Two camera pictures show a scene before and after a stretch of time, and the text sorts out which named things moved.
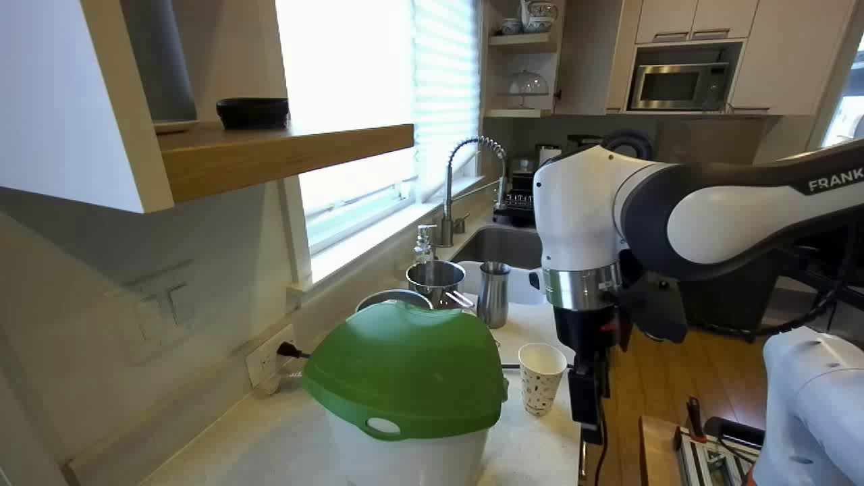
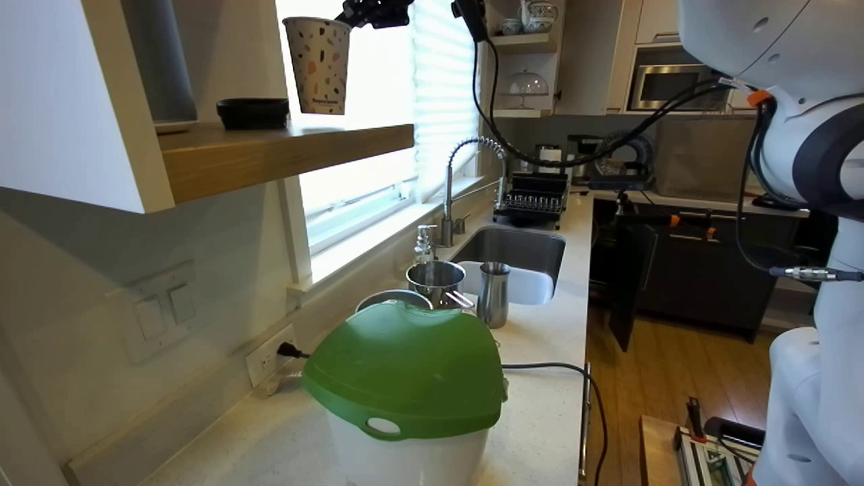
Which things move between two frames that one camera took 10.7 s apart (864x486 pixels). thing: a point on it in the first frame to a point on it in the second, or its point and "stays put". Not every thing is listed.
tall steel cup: x=494 y=294 stays put
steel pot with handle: x=436 y=280 stays put
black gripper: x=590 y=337 to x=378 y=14
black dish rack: x=516 y=203 stays put
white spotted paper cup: x=542 y=373 to x=320 y=52
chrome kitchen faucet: x=455 y=226 stays put
